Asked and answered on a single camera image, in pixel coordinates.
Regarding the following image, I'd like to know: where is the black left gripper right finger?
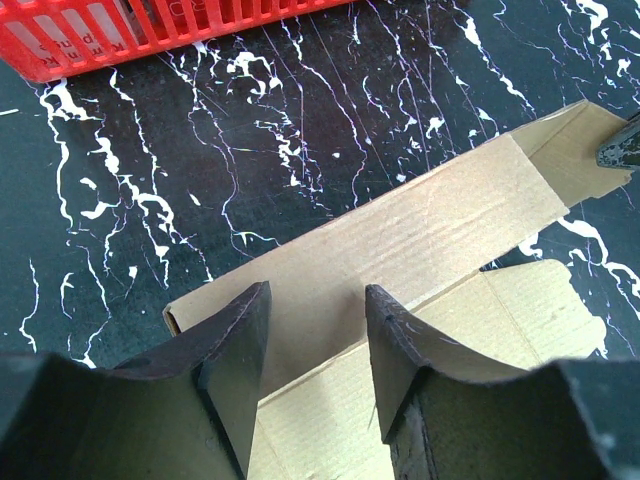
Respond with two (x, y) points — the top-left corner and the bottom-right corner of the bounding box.
(365, 284), (639, 479)

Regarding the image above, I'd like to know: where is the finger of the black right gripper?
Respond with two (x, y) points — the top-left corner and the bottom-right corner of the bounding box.
(596, 114), (640, 170)

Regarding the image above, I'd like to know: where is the brown cardboard box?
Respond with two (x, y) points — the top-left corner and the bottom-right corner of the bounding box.
(164, 101), (631, 479)

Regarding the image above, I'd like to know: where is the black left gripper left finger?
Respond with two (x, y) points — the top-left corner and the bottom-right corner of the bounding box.
(1, 282), (272, 479)

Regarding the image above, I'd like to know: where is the red plastic shopping basket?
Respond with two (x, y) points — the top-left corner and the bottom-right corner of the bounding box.
(1, 0), (337, 83)

